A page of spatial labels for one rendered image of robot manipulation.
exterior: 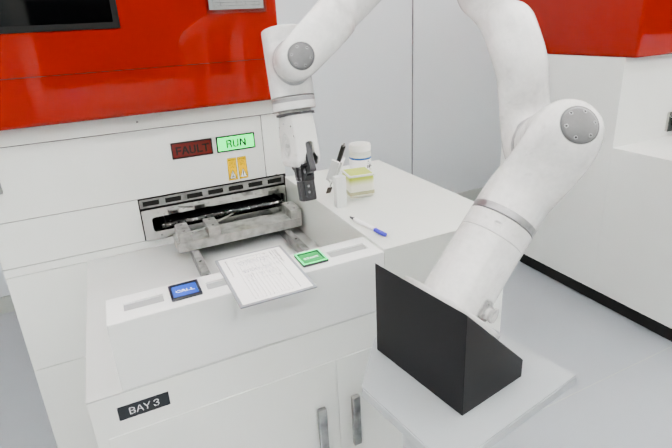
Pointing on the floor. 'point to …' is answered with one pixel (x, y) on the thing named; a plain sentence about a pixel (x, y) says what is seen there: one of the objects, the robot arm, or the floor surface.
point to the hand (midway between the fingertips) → (306, 190)
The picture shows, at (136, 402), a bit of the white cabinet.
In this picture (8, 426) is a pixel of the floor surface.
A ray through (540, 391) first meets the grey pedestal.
